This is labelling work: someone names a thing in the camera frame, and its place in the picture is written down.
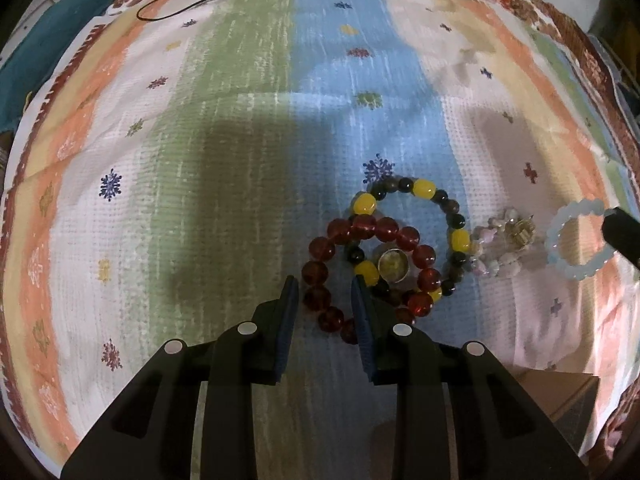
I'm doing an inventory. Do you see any yellow and black bead bracelet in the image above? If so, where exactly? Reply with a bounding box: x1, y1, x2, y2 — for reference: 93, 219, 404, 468
344, 174, 474, 306

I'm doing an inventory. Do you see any dark red bead bracelet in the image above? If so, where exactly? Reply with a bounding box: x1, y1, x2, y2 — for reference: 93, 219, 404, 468
300, 212, 444, 346

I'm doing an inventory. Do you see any striped colourful mat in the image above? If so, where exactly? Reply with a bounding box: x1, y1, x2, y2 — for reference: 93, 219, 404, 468
1, 0, 639, 474

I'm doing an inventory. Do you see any pastel star charm bracelet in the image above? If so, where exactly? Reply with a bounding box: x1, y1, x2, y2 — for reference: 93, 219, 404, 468
466, 206, 539, 279

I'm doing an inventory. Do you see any silver metal tin box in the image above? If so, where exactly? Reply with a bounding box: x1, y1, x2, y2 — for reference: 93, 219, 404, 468
512, 366, 600, 455

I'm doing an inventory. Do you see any round gold ring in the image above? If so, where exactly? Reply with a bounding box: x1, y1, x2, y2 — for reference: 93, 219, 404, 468
375, 246, 417, 286

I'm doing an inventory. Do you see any pale blue bead bracelet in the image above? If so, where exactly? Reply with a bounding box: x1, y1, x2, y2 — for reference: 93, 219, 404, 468
543, 198, 622, 282

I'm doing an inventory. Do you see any teal pillow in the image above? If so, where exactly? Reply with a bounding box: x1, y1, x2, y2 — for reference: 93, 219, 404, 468
1, 0, 115, 132

